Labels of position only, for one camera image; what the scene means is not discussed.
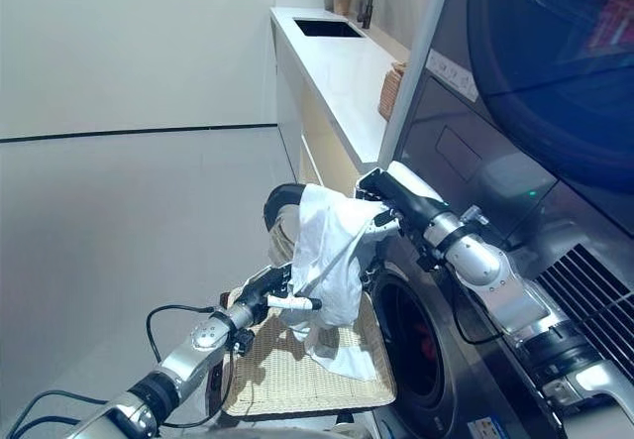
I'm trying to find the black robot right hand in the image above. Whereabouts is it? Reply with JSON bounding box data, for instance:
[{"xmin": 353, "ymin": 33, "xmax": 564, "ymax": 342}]
[{"xmin": 354, "ymin": 161, "xmax": 450, "ymax": 236}]

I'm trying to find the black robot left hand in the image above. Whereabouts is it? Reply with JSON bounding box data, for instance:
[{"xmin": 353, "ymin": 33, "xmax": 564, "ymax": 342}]
[{"xmin": 232, "ymin": 266, "xmax": 323, "ymax": 326}]

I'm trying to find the white garment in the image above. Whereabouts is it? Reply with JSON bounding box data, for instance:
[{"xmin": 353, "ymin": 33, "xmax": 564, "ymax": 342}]
[{"xmin": 288, "ymin": 183, "xmax": 398, "ymax": 382}]

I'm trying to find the orange-red garment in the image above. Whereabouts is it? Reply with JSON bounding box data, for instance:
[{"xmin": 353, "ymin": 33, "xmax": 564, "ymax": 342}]
[{"xmin": 414, "ymin": 320, "xmax": 438, "ymax": 362}]

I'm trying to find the round glass washing machine door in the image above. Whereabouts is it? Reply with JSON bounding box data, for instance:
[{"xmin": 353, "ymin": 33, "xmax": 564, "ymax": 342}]
[{"xmin": 264, "ymin": 183, "xmax": 311, "ymax": 273}]

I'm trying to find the cream wicker laundry basket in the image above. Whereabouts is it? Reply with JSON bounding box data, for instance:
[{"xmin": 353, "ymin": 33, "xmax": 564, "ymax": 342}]
[{"xmin": 219, "ymin": 284, "xmax": 398, "ymax": 419}]

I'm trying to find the brown woven storage basket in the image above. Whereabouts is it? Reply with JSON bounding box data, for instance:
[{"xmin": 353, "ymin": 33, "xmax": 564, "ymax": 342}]
[{"xmin": 377, "ymin": 59, "xmax": 411, "ymax": 123}]

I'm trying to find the dark grey stacked dryer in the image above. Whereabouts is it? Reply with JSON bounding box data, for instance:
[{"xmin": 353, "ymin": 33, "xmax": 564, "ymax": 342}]
[{"xmin": 392, "ymin": 0, "xmax": 634, "ymax": 396}]

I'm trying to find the grey robot torso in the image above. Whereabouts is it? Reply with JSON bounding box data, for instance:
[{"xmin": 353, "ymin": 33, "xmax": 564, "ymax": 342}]
[{"xmin": 217, "ymin": 426, "xmax": 348, "ymax": 439}]

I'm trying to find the white cabinet side panel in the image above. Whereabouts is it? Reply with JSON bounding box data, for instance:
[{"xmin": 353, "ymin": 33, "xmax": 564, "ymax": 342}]
[{"xmin": 377, "ymin": 0, "xmax": 458, "ymax": 173}]

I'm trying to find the black inset sink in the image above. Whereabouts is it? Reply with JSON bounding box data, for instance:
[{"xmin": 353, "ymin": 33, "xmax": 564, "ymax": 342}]
[{"xmin": 291, "ymin": 17, "xmax": 367, "ymax": 40}]

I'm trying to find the blue energy label sticker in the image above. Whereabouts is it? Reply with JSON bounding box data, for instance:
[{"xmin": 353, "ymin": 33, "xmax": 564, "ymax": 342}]
[{"xmin": 467, "ymin": 417, "xmax": 507, "ymax": 439}]

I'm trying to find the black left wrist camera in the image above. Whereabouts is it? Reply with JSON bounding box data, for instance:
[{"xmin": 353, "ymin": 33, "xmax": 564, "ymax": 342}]
[{"xmin": 231, "ymin": 326, "xmax": 258, "ymax": 357}]

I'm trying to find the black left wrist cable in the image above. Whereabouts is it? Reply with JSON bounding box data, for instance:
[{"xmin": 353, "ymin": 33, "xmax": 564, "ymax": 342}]
[{"xmin": 0, "ymin": 302, "xmax": 234, "ymax": 439}]

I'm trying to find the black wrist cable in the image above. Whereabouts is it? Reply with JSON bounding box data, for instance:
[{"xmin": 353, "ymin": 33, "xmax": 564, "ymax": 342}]
[
  {"xmin": 452, "ymin": 279, "xmax": 502, "ymax": 347},
  {"xmin": 0, "ymin": 302, "xmax": 234, "ymax": 439}
]

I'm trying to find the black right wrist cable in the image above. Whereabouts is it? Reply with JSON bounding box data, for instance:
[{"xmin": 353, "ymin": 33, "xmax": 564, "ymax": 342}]
[{"xmin": 452, "ymin": 279, "xmax": 502, "ymax": 347}]

